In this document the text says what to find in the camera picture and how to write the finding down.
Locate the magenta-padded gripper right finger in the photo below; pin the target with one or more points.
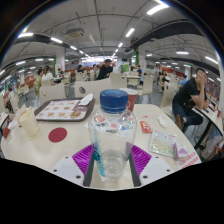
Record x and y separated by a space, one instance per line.
141 158

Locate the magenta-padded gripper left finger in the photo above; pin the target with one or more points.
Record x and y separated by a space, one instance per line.
81 158

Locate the clear blue-capped water bottle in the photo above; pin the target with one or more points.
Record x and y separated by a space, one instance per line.
111 140

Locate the clear-wrapped printed card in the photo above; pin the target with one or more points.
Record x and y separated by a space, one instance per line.
162 142

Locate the small red snack packet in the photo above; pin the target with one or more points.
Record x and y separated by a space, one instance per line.
145 126

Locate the round red coaster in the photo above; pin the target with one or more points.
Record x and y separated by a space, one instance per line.
57 135

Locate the small tissue pack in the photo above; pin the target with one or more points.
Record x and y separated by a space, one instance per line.
181 150

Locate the pink printed flyer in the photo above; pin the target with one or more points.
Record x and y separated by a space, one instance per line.
190 160

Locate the brown tray with paper liner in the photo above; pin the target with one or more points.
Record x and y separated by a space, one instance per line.
60 110

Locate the crumpled white napkin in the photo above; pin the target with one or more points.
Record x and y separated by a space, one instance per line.
86 100

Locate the cream paper cup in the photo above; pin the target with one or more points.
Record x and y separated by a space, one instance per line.
29 122

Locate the beige chair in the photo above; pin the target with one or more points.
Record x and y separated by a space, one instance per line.
53 93
95 87

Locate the group of beige chairs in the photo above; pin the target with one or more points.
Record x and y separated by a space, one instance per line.
147 86

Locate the person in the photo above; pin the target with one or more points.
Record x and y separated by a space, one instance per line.
183 81
104 70
39 81
188 96
47 76

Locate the beige dining table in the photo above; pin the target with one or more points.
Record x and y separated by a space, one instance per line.
211 120

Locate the ceiling air conditioner unit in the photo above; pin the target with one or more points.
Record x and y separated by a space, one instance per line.
74 32

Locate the group of ceiling lights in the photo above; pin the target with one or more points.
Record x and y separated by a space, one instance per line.
156 8

